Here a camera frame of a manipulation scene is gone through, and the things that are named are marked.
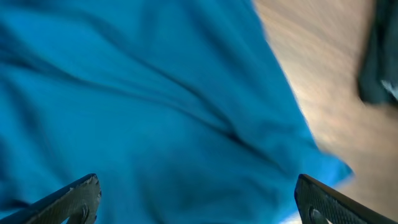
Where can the light blue denim jeans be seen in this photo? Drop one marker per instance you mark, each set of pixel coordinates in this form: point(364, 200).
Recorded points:
point(391, 88)

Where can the folded black garment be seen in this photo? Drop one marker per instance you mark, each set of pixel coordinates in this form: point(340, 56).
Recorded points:
point(380, 59)

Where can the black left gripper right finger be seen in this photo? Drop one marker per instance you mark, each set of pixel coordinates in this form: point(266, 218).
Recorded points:
point(318, 203)

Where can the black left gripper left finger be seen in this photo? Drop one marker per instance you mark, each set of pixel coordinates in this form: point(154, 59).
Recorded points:
point(76, 203)

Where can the blue t-shirt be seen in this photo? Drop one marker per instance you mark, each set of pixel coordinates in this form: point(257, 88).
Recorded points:
point(178, 106)

